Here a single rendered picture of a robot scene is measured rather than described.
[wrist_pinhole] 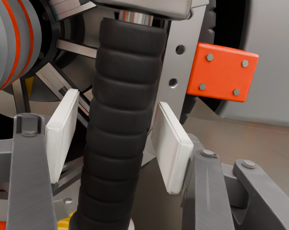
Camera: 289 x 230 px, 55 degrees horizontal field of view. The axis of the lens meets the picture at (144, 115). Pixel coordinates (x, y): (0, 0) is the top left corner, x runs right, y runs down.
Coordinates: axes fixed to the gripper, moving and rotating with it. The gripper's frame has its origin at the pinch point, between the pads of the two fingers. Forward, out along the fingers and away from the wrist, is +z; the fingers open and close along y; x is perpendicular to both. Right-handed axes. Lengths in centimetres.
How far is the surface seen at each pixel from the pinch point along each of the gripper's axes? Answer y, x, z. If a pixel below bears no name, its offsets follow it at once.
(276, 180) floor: 132, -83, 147
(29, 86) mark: -17.0, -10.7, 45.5
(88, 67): -5.0, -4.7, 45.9
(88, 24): -6.0, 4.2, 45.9
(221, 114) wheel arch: 23.3, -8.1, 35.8
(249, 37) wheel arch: 24.3, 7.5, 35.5
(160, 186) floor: 40, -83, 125
